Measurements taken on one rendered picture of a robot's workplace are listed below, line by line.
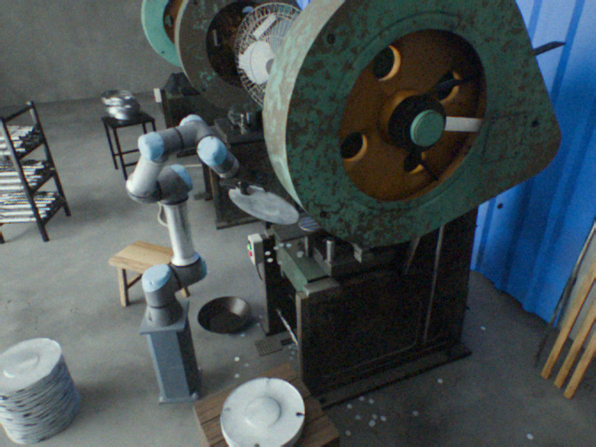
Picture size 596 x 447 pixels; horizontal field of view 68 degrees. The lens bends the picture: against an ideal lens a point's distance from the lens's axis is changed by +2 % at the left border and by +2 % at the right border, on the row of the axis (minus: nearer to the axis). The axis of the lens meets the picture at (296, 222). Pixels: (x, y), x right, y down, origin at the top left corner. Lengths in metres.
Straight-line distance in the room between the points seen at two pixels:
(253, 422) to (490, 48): 1.39
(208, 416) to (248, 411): 0.15
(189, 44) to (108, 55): 5.35
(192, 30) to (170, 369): 1.88
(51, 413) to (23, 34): 6.63
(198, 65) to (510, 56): 1.90
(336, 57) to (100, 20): 7.10
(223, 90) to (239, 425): 2.02
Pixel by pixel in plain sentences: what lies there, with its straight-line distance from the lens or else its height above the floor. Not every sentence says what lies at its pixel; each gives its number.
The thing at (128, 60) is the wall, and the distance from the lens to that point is 8.19.
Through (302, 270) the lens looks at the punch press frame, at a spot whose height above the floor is 0.65.
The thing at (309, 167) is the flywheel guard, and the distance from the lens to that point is 1.21.
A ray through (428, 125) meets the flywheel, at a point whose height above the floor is 1.34.
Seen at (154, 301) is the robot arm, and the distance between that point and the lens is 1.90.
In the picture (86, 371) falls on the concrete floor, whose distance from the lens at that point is 2.58.
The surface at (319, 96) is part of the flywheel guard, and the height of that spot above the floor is 1.45.
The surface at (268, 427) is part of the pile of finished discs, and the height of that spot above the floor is 0.39.
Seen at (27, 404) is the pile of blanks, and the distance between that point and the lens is 2.22.
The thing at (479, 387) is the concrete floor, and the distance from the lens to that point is 2.37.
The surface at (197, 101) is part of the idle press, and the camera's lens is 4.96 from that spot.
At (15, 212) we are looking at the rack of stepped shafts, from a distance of 3.87.
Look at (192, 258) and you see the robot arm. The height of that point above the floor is 0.70.
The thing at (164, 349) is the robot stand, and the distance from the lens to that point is 2.05.
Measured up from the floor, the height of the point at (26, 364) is 0.32.
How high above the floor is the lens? 1.72
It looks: 30 degrees down
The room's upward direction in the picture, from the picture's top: 2 degrees counter-clockwise
